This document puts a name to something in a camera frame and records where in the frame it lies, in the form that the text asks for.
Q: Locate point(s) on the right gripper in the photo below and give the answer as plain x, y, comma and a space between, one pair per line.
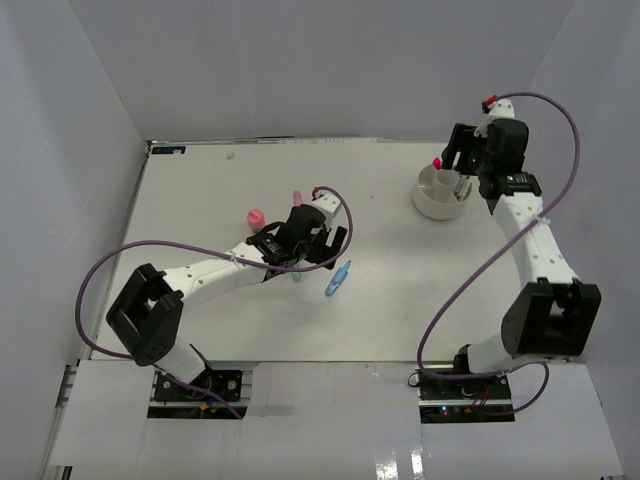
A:
462, 138

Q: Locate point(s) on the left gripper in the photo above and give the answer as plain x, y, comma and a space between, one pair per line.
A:
324, 252

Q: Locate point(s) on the pink highlighter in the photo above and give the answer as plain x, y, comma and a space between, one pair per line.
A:
297, 198

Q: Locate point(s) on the pink-lidded small jar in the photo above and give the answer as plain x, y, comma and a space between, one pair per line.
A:
256, 220

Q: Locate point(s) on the blue highlighter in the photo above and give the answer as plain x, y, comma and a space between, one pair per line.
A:
338, 279

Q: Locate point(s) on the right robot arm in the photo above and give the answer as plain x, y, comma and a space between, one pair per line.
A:
553, 314

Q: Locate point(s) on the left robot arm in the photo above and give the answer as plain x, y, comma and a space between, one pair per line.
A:
147, 312

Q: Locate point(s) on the white round divided container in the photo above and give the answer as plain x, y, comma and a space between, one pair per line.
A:
433, 196

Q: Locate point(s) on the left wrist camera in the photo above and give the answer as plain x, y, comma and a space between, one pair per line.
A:
326, 202

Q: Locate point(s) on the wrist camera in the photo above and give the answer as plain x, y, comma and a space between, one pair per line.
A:
326, 202
493, 108

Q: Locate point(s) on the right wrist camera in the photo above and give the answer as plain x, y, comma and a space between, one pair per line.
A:
493, 108

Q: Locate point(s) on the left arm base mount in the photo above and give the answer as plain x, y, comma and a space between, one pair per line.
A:
221, 394

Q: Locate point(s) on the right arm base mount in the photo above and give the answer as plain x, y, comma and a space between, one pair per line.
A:
479, 401

